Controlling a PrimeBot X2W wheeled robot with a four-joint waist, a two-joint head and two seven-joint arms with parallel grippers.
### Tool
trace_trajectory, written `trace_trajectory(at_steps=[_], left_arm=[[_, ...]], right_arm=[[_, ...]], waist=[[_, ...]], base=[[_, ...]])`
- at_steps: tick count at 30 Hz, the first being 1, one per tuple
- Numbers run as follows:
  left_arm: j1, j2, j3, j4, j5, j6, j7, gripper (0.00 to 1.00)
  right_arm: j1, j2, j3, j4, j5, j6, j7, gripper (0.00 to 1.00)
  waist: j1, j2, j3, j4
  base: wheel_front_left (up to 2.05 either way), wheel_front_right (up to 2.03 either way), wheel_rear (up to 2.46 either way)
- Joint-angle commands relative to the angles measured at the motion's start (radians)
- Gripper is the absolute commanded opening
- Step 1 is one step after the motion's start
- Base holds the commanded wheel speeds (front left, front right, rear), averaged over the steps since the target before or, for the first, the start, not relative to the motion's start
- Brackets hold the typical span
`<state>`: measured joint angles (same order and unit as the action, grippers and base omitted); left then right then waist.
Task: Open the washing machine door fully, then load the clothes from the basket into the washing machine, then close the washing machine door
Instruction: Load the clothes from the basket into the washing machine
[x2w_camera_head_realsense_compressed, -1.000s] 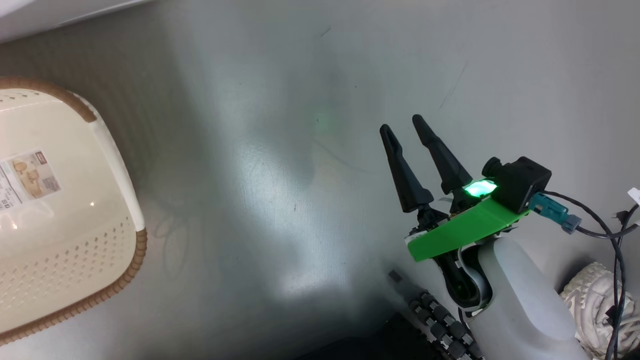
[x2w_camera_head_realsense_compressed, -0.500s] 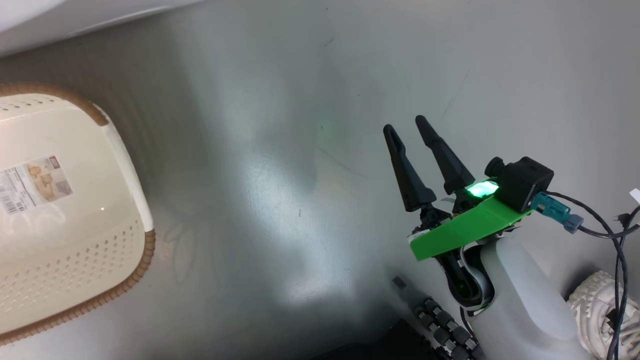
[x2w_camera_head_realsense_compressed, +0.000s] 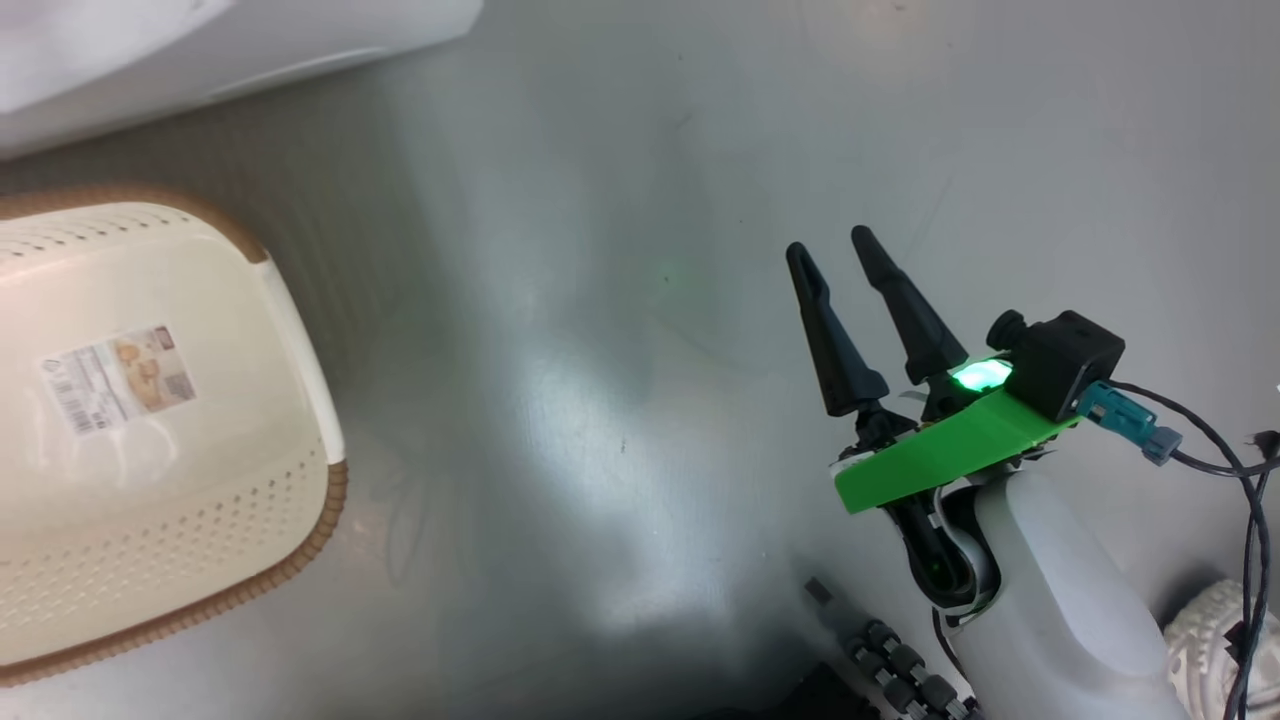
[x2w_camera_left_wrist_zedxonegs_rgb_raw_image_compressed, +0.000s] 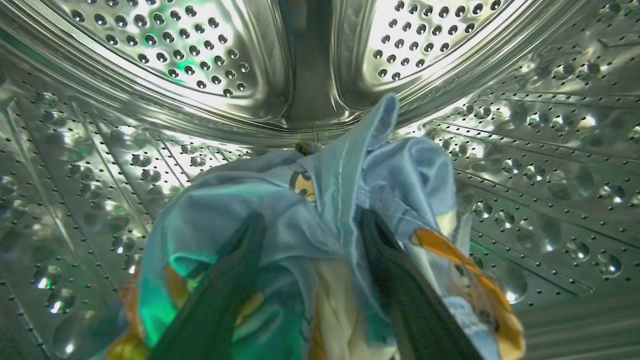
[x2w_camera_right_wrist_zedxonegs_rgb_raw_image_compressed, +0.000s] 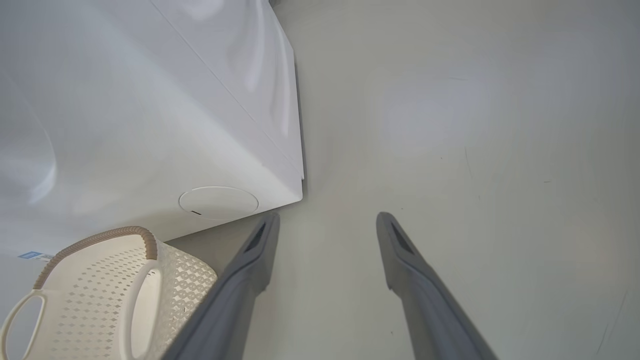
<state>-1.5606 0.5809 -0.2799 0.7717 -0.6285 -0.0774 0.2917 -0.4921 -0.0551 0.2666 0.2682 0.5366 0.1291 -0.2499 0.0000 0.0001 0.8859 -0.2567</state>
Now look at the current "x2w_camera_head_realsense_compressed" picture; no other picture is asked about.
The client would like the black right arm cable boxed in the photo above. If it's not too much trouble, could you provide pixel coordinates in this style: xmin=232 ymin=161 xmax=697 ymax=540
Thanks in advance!
xmin=1105 ymin=380 xmax=1280 ymax=720

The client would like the white front-load washing machine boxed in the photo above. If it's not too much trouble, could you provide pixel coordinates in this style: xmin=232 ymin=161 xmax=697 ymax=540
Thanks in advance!
xmin=0 ymin=0 xmax=486 ymax=161

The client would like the teal right cable connector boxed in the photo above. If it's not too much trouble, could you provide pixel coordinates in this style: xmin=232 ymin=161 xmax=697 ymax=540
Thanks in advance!
xmin=1077 ymin=380 xmax=1185 ymax=467

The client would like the paper basket label sticker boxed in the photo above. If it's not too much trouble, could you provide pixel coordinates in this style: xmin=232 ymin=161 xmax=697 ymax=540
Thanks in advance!
xmin=42 ymin=325 xmax=198 ymax=437

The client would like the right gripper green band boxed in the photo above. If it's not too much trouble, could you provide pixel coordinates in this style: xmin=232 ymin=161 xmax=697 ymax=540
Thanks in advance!
xmin=786 ymin=226 xmax=1083 ymax=515

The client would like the white perforated basket brown rim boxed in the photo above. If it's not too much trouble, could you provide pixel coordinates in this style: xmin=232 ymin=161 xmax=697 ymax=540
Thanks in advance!
xmin=0 ymin=183 xmax=349 ymax=689

